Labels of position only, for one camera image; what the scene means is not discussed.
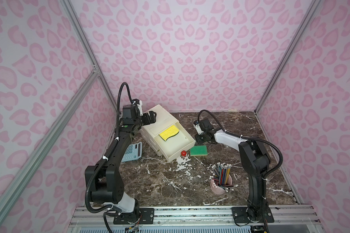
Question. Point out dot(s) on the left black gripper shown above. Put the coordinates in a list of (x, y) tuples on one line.
[(148, 118)]

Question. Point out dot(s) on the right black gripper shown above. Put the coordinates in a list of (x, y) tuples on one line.
[(201, 137)]

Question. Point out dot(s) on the green sponge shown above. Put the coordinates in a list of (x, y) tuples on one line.
[(199, 151)]

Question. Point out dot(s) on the yellow sponge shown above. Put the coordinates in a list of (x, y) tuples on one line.
[(169, 133)]

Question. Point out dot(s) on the cream plastic drawer cabinet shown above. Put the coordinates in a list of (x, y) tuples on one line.
[(150, 133)]

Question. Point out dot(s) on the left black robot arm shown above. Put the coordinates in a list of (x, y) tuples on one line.
[(104, 185)]

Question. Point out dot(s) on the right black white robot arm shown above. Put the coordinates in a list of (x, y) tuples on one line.
[(255, 161)]

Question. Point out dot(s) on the light blue calculator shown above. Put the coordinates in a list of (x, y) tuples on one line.
[(133, 152)]

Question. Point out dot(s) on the bundle of coloured pencils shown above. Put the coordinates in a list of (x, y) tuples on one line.
[(221, 173)]

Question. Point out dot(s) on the pink pencil cup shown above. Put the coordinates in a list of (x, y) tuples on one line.
[(217, 189)]

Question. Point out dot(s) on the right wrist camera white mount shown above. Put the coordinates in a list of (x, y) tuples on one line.
[(200, 129)]

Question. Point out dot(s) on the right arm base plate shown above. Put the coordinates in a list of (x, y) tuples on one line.
[(246, 215)]

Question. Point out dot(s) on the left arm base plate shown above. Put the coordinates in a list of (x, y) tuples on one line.
[(142, 216)]

